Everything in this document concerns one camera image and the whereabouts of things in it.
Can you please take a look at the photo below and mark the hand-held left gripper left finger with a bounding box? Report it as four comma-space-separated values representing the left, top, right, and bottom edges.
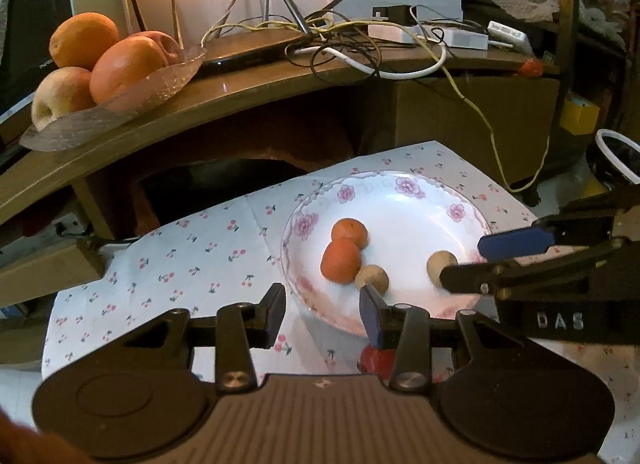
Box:
120, 283, 288, 393

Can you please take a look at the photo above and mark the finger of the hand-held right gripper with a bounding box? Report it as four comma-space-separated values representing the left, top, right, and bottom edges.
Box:
477, 193, 640, 261
439, 238, 640, 306

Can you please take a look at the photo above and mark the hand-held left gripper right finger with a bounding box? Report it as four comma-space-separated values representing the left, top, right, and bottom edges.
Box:
360, 284, 527, 393

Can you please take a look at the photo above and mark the small brown round fruit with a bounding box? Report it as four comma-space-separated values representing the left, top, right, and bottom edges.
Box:
426, 251, 459, 289
354, 265, 390, 295

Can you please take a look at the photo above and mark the small red round fruit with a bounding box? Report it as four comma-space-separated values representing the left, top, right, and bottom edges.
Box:
359, 344, 396, 374

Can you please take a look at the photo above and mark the white floral plate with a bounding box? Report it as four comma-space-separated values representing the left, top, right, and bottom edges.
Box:
280, 170, 493, 337

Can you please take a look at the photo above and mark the small tangerine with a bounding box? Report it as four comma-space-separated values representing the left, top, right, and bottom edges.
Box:
331, 217, 370, 250
320, 239, 363, 285

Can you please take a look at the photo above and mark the cherry print tablecloth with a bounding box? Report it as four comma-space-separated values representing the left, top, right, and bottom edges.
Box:
42, 140, 640, 464

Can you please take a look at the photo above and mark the yellow trash bin black bag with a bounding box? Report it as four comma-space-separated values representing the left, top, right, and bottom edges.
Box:
587, 128, 640, 205

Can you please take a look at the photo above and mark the small yellow box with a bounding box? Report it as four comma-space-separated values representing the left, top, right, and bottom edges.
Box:
559, 94, 601, 135

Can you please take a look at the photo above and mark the white vented device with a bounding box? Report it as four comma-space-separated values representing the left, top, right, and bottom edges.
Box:
487, 20, 533, 54

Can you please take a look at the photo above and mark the white rectangular box device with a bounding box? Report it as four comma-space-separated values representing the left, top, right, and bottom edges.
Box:
442, 28, 490, 51

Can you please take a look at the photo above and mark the wooden tv stand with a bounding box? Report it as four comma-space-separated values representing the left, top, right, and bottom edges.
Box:
0, 32, 563, 295

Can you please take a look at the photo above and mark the white power strip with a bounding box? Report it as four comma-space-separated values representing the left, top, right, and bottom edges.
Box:
367, 23, 426, 45

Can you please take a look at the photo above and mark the black power adapter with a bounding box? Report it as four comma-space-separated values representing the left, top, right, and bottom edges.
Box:
372, 4, 420, 24

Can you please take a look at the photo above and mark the black router with antennas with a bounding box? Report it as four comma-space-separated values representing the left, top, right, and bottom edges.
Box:
127, 0, 346, 76

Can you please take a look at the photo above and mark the clear glass fruit dish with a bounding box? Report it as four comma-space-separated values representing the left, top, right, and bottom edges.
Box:
19, 46, 208, 152

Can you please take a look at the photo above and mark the large orange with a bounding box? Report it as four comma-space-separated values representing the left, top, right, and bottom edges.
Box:
89, 37, 170, 105
48, 12, 121, 70

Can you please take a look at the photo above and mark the red apple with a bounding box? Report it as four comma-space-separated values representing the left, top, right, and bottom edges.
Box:
132, 31, 182, 66

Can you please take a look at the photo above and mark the pale yellow apple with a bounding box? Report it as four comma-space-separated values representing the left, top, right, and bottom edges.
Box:
31, 67, 97, 131

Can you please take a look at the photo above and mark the black television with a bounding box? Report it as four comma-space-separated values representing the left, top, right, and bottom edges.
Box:
0, 0, 71, 115

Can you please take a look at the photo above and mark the yellow cable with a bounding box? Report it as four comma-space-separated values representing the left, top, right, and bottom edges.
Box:
202, 19, 551, 192

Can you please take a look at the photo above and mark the white cable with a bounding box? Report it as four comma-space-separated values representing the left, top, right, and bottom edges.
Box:
295, 27, 448, 79

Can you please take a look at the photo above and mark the black tangled cable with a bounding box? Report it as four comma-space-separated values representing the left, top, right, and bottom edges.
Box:
285, 12, 386, 85

